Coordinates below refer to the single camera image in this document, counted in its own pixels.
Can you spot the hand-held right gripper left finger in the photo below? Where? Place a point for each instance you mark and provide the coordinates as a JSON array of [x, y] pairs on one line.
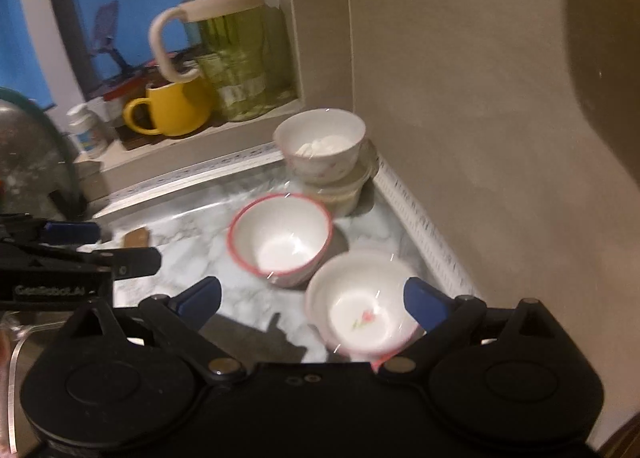
[[200, 299]]

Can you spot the yellow mug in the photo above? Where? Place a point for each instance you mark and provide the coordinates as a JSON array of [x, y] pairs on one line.
[[172, 108]]

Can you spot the perforated metal steamer plate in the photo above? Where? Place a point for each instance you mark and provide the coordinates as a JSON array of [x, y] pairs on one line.
[[15, 173]]

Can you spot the glass pot lid green rim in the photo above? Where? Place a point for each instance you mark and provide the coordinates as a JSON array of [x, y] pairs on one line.
[[37, 146]]

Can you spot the stainless steel sink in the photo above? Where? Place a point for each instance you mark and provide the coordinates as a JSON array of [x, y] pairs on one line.
[[17, 373]]

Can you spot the small white bottle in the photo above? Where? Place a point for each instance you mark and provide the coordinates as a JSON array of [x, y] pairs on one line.
[[87, 136]]

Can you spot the red-rimmed polka dot bowl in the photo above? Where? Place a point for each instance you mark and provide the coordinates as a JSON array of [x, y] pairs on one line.
[[315, 298]]

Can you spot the white bowl with red flowers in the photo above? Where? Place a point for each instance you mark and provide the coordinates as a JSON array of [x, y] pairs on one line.
[[300, 166]]

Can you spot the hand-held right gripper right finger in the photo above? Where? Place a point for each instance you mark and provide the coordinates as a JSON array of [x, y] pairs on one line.
[[424, 305]]

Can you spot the white floral bowl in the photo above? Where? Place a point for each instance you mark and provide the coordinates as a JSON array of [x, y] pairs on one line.
[[362, 318]]

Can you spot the dark glass jar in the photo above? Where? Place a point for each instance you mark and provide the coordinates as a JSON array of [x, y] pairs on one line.
[[117, 103]]

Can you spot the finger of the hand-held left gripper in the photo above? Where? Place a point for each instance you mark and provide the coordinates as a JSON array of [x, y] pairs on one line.
[[70, 231], [135, 259]]

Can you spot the red-rimmed mushroom print bowl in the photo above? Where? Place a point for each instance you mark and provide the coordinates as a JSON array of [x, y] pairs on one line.
[[280, 238]]

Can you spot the clear plastic container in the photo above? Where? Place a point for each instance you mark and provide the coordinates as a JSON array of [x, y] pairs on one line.
[[340, 195]]

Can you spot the green glass pitcher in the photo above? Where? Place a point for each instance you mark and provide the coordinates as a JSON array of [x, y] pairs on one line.
[[235, 53]]

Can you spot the brown soap bar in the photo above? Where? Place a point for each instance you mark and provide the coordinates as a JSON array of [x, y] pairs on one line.
[[137, 237]]

